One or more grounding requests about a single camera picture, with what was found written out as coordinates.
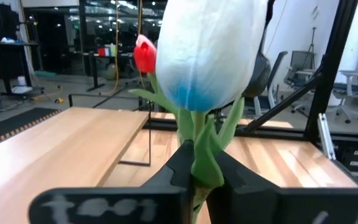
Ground white and blue artificial tulip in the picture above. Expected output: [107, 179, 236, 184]
[155, 0, 269, 224]

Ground black box white labels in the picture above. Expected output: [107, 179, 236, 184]
[334, 114, 358, 185]

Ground white office chair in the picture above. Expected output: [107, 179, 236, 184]
[328, 34, 358, 125]

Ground black floor stand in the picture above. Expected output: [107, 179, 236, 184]
[85, 49, 107, 93]

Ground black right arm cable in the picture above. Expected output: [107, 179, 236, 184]
[263, 0, 276, 55]

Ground yellow extension cord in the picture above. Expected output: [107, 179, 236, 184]
[29, 0, 120, 104]

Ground small wooden shelf table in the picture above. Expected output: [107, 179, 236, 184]
[0, 93, 152, 224]

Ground black floor mat striped edge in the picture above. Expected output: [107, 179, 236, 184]
[0, 107, 62, 151]

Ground silver corner bracket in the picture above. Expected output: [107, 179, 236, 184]
[317, 112, 337, 161]

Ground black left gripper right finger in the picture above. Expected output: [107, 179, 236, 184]
[206, 151, 358, 224]

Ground red artificial tulip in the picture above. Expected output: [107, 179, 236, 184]
[128, 34, 180, 118]

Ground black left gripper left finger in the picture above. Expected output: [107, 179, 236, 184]
[27, 139, 195, 224]

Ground grey office chair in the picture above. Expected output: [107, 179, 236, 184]
[283, 49, 323, 114]

